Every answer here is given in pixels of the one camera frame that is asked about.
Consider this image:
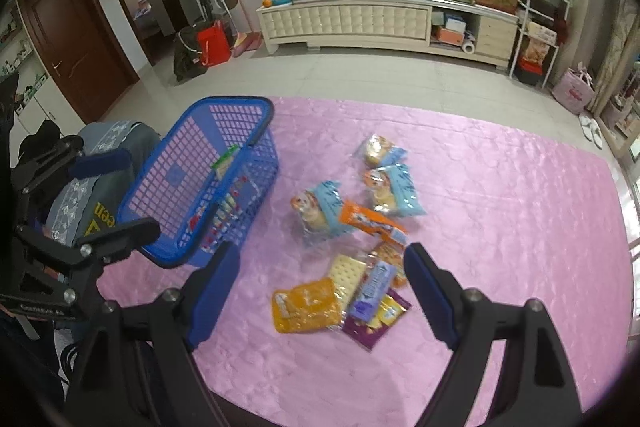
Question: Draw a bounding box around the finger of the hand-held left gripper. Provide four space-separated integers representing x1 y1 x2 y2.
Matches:
15 217 162 304
10 134 132 202

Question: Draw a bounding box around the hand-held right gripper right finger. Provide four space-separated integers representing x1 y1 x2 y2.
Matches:
404 243 583 427

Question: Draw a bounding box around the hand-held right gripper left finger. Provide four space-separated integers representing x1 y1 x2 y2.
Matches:
65 241 242 427

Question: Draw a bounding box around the dark purple snack packet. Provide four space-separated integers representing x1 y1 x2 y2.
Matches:
342 288 413 351

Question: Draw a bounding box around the light purple snack packet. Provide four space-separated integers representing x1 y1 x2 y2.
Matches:
347 261 396 323

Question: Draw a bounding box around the yellow snack packet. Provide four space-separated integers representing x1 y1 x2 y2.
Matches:
271 279 337 334

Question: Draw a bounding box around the clear cracker packet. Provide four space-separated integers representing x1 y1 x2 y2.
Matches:
327 253 373 315

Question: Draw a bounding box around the orange snack bar packet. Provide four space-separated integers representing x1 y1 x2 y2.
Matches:
339 201 408 247

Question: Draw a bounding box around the blue cake packet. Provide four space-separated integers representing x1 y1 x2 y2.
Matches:
363 163 430 218
291 180 357 248
354 134 408 168

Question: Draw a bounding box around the red green snack packet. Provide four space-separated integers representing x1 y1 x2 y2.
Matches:
187 146 251 253

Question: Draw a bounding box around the blue plastic basket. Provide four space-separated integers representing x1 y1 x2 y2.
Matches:
117 96 280 269

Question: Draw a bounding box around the white cabinet with bottles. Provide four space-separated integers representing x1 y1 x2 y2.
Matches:
0 14 61 142

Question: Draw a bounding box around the pink tablecloth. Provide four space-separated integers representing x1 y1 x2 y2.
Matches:
95 96 632 427

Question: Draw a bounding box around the brown wooden door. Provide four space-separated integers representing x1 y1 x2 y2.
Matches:
17 0 140 122

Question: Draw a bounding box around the dark green bag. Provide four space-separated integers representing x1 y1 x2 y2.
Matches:
173 26 208 82

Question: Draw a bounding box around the red bag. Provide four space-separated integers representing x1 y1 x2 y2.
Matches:
196 21 232 68

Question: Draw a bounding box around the pink dustpan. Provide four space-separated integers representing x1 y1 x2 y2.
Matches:
231 32 262 58

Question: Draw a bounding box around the pink bag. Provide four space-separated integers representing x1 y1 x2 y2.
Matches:
552 64 597 115

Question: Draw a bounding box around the orange box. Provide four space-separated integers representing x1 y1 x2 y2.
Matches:
431 27 467 45

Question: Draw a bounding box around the cream TV cabinet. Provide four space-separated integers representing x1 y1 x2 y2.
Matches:
256 0 521 70

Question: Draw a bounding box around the white shelf rack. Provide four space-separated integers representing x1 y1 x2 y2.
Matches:
507 0 576 90

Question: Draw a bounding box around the beige curtain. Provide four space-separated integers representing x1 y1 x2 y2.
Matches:
585 0 640 118

